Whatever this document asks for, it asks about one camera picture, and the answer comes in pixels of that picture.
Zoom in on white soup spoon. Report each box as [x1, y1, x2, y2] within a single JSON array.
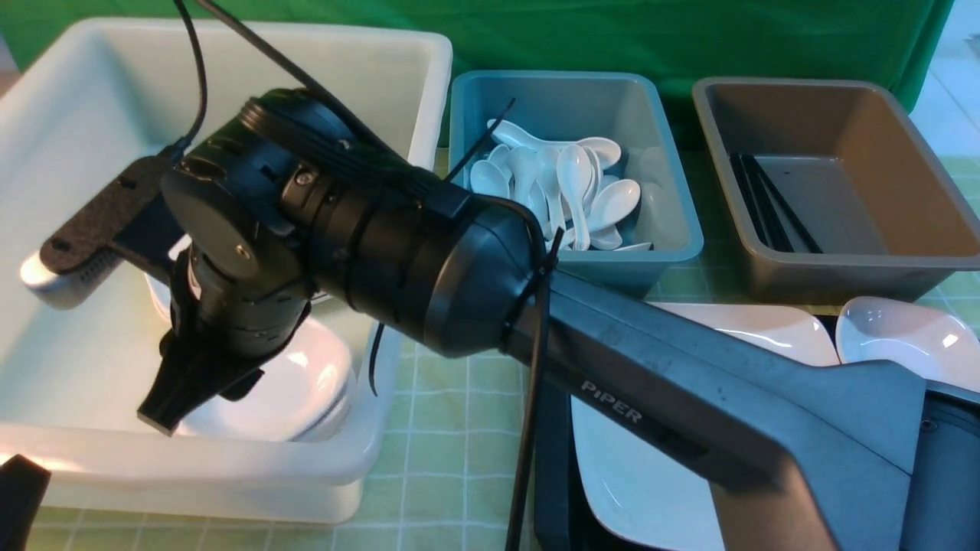
[[557, 144, 593, 251]]

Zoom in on stacked white bowls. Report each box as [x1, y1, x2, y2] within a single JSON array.
[[176, 318, 356, 442]]

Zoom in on black plastic tray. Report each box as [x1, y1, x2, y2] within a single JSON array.
[[532, 381, 581, 550]]

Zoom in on teal plastic bin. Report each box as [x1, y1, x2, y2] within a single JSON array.
[[449, 70, 704, 298]]

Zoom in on large white plastic tub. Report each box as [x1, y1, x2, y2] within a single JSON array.
[[1, 18, 405, 523]]

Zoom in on white bowl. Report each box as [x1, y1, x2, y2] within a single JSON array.
[[835, 296, 979, 392]]

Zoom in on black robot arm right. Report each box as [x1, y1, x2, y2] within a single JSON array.
[[138, 90, 978, 550]]

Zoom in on green backdrop cloth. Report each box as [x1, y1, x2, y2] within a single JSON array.
[[0, 0, 955, 150]]

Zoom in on stacked white square plates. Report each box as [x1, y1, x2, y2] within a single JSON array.
[[145, 234, 191, 322]]

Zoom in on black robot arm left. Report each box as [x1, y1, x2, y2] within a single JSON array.
[[1, 455, 51, 550]]

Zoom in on large white square plate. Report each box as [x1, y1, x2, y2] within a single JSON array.
[[571, 303, 839, 550]]

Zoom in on brown plastic bin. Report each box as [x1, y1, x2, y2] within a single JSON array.
[[692, 77, 979, 305]]

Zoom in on pile of white spoons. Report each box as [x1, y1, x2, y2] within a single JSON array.
[[465, 119, 652, 251]]

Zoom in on green checked tablecloth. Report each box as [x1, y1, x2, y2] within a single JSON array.
[[27, 152, 978, 550]]

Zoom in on black chopstick pair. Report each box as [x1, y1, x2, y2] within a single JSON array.
[[729, 153, 793, 253]]

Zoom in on crossed black chopsticks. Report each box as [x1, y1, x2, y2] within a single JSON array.
[[744, 154, 823, 254]]

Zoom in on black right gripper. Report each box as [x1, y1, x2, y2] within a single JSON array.
[[136, 245, 312, 436]]

